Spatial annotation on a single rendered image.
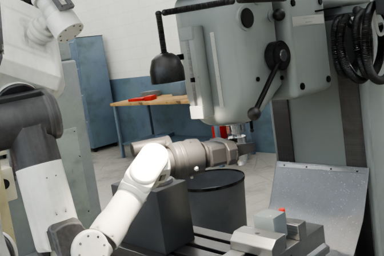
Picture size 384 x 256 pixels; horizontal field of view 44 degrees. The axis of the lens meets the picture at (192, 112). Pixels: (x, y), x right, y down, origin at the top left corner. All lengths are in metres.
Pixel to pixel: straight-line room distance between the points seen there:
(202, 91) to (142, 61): 6.97
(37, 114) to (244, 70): 0.45
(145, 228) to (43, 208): 0.54
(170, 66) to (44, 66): 0.28
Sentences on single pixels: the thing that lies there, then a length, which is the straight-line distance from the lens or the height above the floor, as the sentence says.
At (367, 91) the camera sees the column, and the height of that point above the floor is 1.31.
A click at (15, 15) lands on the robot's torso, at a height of 1.63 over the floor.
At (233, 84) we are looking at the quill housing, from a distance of 1.07.
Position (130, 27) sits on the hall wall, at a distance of 8.19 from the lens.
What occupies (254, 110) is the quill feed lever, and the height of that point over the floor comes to 1.35.
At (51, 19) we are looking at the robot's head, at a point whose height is 1.60.
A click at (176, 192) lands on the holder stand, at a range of 1.40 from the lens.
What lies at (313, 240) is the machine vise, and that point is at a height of 0.98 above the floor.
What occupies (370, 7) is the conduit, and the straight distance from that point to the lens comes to 1.22.
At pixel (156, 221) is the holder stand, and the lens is 1.39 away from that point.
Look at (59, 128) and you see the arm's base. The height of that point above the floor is 1.38.
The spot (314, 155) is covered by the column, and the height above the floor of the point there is 1.12.
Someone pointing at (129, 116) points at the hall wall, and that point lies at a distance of 8.55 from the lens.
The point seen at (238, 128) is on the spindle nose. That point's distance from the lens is 1.17.
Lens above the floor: 1.49
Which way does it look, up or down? 7 degrees down
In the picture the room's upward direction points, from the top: 8 degrees counter-clockwise
